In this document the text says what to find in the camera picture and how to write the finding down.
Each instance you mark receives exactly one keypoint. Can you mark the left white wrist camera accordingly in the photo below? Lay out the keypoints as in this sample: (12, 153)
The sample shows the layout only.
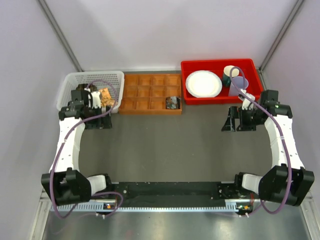
(94, 99)

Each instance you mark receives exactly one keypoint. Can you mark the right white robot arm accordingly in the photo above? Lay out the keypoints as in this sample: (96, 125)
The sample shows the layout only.
(287, 180)

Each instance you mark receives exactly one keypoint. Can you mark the orange patterned tie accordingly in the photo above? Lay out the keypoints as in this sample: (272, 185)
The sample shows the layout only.
(106, 99)

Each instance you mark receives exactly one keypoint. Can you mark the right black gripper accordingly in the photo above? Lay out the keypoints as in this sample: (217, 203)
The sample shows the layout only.
(230, 125)

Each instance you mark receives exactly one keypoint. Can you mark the dark camouflage tie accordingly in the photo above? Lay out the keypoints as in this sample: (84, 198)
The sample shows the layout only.
(84, 86)

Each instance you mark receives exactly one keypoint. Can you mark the white perforated plastic basket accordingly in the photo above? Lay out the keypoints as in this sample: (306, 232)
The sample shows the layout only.
(113, 80)

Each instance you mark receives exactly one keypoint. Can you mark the green cup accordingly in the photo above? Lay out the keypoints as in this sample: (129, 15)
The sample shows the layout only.
(226, 79)

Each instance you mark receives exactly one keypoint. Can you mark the lavender plastic cup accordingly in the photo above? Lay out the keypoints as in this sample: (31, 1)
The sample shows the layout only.
(237, 82)

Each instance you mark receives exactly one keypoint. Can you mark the rolled dark patterned tie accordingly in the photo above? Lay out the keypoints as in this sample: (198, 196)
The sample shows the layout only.
(172, 103)

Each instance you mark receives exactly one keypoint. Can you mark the orange compartment tray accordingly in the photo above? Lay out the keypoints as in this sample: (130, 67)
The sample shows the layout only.
(145, 94)

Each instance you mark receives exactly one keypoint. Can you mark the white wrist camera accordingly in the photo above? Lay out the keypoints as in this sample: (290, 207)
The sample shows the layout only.
(94, 99)
(247, 100)

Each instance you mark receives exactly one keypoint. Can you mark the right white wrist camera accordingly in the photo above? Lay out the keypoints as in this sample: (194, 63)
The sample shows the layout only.
(247, 100)

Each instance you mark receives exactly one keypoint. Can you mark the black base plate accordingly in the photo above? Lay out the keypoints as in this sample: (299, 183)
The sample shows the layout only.
(178, 194)

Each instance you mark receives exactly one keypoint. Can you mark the red plastic bin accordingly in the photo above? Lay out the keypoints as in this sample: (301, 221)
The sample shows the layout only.
(217, 66)

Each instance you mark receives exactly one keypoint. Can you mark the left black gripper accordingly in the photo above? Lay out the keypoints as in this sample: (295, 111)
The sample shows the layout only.
(102, 122)

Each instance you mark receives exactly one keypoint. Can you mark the slotted cable duct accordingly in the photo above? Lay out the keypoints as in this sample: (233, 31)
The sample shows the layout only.
(109, 206)

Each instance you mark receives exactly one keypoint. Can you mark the white paper plate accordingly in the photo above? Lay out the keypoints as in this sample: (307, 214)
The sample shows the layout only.
(203, 84)

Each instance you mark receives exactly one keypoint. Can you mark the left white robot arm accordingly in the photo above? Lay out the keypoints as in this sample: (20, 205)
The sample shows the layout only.
(64, 183)

